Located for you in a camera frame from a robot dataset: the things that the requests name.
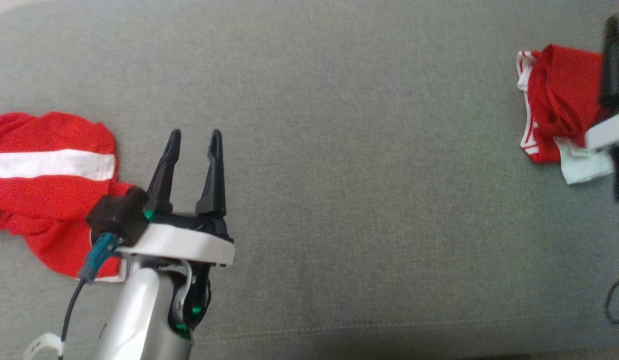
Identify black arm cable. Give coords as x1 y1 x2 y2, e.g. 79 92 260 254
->
58 277 88 360
604 269 619 326

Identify red shorts with white stripe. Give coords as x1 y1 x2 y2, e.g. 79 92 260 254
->
0 111 136 282

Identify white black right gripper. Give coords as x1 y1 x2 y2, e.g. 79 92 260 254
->
584 15 619 151

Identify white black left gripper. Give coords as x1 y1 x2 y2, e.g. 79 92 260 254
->
117 128 236 268

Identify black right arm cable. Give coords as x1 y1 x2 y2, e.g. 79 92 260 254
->
604 269 619 326

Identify folded red garment striped trim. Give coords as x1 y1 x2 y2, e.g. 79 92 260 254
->
515 44 619 185

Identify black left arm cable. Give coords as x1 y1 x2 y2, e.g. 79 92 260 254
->
58 277 88 360

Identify teal cable connector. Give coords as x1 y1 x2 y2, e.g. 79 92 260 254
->
78 232 120 282

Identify large grey sofa seat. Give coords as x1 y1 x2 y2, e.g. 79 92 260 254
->
0 0 619 360

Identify white cable strap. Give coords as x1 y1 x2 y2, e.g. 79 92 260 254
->
23 332 66 360

